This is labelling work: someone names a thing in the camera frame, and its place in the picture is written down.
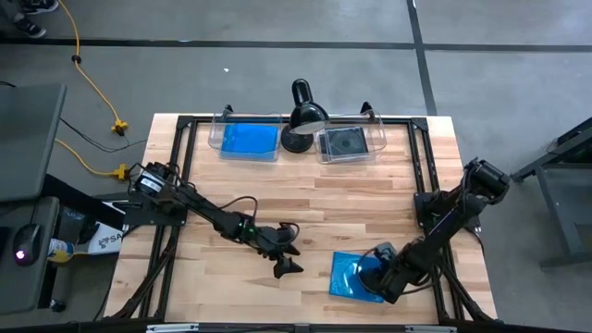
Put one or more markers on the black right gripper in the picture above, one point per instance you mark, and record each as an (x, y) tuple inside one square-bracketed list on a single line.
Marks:
[(393, 279)]

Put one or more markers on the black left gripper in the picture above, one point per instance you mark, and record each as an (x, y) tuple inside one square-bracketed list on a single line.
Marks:
[(270, 240)]

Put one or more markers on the blue plastic disc case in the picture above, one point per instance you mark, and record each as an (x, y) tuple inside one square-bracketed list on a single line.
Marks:
[(250, 141), (344, 277)]

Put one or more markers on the clear jewel case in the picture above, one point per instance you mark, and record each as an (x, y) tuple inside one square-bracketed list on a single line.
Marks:
[(344, 141)]

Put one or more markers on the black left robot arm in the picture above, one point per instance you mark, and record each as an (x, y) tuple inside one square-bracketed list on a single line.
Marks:
[(203, 210)]

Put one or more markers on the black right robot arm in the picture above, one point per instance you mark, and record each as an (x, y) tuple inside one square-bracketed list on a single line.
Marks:
[(444, 222)]

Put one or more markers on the clear plastic bin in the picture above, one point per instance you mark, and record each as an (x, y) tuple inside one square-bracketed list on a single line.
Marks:
[(214, 134), (377, 139)]

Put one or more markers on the black desk lamp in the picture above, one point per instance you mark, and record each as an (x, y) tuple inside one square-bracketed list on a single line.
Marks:
[(305, 118)]

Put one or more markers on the black bin clamp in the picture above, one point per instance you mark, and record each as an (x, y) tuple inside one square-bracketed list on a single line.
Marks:
[(366, 107), (226, 111)]

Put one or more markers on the grey metal side table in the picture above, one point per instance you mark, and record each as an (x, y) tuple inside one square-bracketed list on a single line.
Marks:
[(562, 222)]

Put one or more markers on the white printed box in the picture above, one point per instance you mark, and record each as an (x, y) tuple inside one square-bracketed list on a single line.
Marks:
[(108, 240)]

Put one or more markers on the white drink can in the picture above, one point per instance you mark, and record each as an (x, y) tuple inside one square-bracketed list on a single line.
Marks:
[(60, 250)]

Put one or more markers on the black caster wheel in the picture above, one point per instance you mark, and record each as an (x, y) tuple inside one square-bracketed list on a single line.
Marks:
[(57, 305)]

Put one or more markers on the black computer mouse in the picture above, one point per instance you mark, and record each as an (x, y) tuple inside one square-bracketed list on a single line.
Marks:
[(27, 242)]

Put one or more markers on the grey side desk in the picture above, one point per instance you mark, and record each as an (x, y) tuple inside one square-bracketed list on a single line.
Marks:
[(28, 139)]

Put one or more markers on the person's shoe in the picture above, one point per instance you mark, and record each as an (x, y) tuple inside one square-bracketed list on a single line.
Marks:
[(41, 5), (31, 28)]

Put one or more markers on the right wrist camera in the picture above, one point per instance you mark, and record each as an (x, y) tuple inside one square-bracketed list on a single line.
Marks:
[(385, 250)]

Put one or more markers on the black aluminium table frame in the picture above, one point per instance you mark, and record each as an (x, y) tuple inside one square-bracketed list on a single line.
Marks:
[(184, 121)]

